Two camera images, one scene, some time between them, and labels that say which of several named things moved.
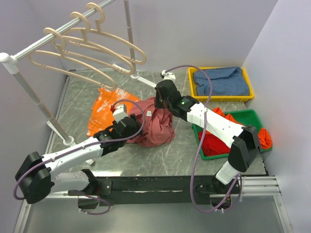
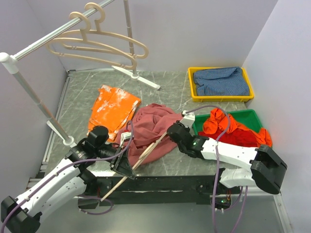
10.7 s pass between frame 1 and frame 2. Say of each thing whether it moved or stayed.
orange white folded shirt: stayed
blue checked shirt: stayed
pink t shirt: moved
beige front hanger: moved
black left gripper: moved
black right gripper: moved
